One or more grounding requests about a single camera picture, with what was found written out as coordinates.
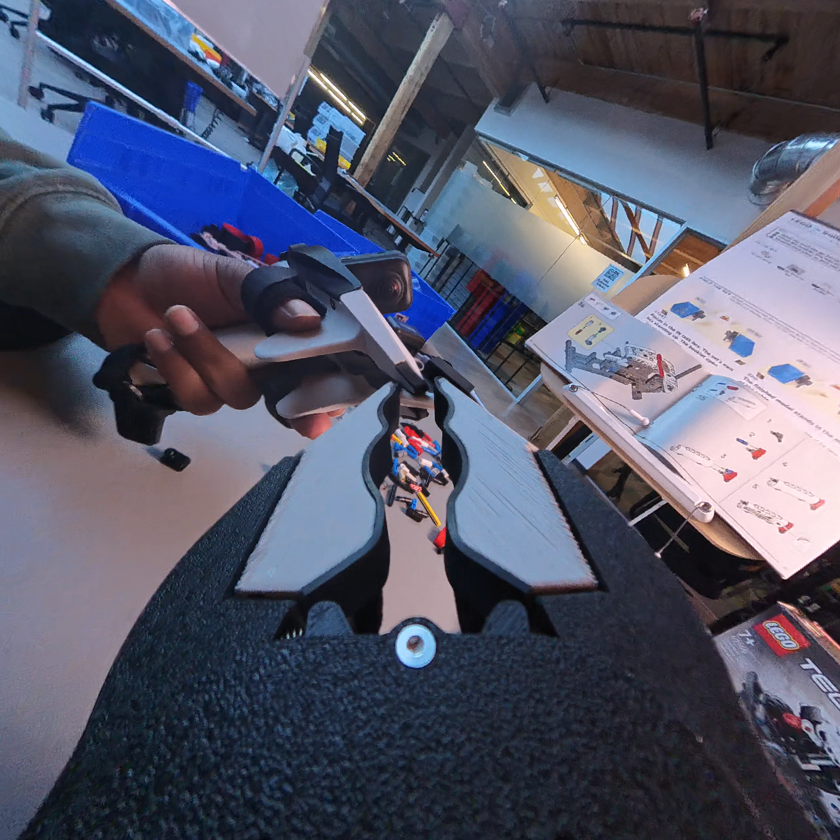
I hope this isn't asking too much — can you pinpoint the pile of small building pieces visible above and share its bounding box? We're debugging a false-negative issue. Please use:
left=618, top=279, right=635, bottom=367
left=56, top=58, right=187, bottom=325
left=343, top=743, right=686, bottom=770
left=384, top=423, right=454, bottom=551

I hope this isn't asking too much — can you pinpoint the person's left hand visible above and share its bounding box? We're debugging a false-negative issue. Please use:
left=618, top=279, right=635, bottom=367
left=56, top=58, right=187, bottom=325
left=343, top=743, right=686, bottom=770
left=97, top=244, right=347, bottom=441

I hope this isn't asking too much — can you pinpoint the person's left forearm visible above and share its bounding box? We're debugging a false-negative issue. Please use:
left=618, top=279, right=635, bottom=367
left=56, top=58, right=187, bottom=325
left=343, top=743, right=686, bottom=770
left=0, top=134, right=175, bottom=352

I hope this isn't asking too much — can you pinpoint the stack of coloured crates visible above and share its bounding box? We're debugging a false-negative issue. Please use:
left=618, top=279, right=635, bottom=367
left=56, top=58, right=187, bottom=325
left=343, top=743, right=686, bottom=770
left=453, top=269, right=549, bottom=361

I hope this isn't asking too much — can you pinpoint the grey desk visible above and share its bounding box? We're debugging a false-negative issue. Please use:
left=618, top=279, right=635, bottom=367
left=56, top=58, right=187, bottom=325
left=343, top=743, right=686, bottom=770
left=0, top=85, right=568, bottom=840

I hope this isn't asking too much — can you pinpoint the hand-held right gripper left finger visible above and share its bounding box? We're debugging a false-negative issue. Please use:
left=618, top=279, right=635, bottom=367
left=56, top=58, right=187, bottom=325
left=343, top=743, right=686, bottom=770
left=235, top=382, right=403, bottom=633

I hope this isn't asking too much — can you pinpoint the white book stand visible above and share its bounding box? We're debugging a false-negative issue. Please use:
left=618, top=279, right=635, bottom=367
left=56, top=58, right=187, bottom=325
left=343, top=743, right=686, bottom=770
left=563, top=384, right=718, bottom=559

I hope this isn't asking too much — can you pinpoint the metal ventilation duct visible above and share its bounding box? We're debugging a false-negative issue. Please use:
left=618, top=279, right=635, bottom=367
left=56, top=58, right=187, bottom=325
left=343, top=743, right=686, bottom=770
left=748, top=131, right=840, bottom=206

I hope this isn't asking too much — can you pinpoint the toy truck set box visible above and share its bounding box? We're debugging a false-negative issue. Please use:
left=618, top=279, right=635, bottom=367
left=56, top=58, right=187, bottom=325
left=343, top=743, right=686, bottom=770
left=714, top=602, right=840, bottom=834

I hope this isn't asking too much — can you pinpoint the wooden support post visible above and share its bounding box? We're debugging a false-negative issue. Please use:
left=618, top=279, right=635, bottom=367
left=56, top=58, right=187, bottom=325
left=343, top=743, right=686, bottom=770
left=353, top=12, right=455, bottom=188

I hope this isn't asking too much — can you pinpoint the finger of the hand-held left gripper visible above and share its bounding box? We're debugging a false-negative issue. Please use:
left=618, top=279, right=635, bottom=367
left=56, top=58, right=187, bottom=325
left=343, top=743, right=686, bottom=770
left=340, top=287, right=429, bottom=396

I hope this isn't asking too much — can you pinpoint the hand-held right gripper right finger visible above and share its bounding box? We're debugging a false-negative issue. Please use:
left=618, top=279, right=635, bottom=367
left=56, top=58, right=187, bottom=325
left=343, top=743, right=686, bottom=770
left=433, top=377, right=599, bottom=633

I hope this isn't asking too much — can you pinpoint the open instruction booklet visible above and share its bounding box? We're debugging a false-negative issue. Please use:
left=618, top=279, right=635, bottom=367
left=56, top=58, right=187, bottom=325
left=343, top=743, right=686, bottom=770
left=525, top=210, right=840, bottom=581

